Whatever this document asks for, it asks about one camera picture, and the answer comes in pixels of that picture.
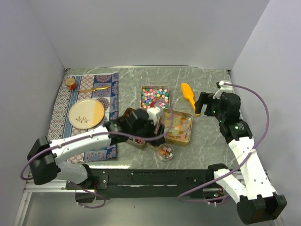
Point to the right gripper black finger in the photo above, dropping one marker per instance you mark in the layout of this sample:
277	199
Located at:
209	110
204	99

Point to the pink tin of star candies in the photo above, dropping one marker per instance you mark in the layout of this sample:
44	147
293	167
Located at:
157	93

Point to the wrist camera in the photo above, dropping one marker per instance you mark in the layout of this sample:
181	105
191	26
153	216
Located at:
223	86
154	112

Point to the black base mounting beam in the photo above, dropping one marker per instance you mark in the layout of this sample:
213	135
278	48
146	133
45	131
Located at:
145	183

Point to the patterned mandala placemat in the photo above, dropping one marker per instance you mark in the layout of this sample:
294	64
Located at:
60	127

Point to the orange cup with lid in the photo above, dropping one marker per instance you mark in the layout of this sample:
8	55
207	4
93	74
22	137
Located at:
71	83

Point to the round wooden jar lid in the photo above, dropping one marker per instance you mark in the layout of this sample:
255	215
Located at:
153	147

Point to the aluminium rail frame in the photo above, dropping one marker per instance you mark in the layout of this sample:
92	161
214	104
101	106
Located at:
256	198

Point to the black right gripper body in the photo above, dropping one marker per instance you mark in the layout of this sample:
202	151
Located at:
217	110

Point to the gold tin of lollipops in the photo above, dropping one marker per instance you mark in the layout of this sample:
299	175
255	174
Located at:
138	143

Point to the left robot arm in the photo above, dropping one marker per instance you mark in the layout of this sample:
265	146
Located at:
47	160

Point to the yellow tin of popsicle candies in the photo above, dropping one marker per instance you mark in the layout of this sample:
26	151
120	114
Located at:
178	128

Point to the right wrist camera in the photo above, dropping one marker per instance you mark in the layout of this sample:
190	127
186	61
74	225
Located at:
223	86

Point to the yellow plastic scoop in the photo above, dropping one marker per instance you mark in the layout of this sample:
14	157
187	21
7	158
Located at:
188	94

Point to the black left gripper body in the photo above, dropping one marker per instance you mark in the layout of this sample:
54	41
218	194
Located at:
148	129

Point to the yellow round plate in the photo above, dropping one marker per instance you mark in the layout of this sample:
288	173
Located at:
86	113

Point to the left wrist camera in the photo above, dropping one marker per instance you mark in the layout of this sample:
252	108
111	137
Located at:
154	112

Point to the clear glass jar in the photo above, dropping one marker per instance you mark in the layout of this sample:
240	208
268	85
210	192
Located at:
165	152

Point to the gold knife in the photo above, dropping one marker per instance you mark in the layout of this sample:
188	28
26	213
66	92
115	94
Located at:
94	89

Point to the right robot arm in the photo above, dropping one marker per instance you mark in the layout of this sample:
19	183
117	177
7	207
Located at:
256	199

